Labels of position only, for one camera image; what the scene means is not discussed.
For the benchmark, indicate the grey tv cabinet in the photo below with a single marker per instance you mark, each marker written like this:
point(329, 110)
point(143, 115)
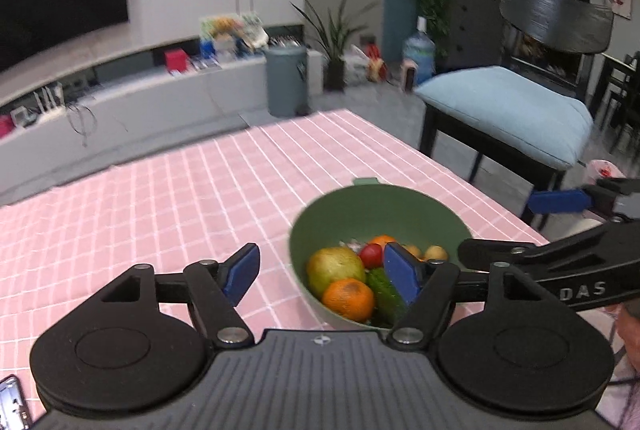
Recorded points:
point(131, 118)

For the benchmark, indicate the red box on cabinet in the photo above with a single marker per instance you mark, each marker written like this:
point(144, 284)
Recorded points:
point(176, 61)

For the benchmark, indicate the large green pear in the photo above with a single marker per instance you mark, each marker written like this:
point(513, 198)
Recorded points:
point(331, 264)

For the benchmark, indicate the orange front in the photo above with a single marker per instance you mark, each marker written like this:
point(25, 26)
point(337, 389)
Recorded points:
point(351, 299)

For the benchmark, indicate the grey trash bin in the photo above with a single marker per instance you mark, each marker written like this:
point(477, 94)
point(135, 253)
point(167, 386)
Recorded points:
point(287, 81)

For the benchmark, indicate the smartphone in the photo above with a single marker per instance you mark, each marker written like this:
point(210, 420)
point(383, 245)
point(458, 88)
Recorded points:
point(14, 413)

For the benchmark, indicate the white plastic bag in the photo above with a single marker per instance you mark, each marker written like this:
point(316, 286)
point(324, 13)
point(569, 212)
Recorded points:
point(357, 66)

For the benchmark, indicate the blue water jug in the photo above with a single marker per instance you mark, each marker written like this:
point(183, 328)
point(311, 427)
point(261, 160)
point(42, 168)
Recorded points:
point(421, 50)

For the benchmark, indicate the green cucumber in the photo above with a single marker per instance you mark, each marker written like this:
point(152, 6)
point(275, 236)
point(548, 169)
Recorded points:
point(388, 302)

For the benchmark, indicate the potted long leaf plant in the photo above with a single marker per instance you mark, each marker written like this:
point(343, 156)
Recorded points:
point(332, 35)

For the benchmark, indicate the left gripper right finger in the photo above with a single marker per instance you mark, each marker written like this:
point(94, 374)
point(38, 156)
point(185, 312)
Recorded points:
point(427, 289)

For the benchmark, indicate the green colander bowl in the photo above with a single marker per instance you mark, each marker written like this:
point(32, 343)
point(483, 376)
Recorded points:
point(351, 216)

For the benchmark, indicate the dark drawer cabinet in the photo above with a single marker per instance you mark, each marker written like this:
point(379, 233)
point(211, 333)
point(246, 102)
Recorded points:
point(475, 34)

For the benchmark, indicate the light blue seat cushion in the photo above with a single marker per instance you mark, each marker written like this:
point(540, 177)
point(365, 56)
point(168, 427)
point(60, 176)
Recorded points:
point(547, 127)

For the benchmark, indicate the black wooden chair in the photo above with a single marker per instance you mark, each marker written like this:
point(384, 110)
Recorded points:
point(567, 26)

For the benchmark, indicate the pink checkered tablecloth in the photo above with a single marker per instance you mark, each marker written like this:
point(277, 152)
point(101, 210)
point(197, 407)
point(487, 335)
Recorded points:
point(206, 201)

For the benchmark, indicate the brown longan fruit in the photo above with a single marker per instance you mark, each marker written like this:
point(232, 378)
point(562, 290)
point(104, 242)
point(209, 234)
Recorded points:
point(435, 252)
point(414, 250)

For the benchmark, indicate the red cherry tomato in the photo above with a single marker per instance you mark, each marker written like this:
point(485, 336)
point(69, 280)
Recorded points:
point(372, 256)

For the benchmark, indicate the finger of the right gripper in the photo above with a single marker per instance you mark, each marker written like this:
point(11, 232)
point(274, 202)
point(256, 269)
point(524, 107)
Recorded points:
point(478, 254)
point(612, 196)

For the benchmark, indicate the orange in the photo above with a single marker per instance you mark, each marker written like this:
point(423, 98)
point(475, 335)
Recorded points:
point(351, 299)
point(382, 240)

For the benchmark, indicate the person's hand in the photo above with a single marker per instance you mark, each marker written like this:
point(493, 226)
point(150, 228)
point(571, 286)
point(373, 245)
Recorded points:
point(628, 327)

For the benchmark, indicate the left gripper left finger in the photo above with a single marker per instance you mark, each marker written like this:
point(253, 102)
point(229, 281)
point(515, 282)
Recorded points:
point(216, 288)

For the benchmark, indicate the white wifi router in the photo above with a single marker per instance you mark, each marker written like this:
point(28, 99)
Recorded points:
point(50, 98)

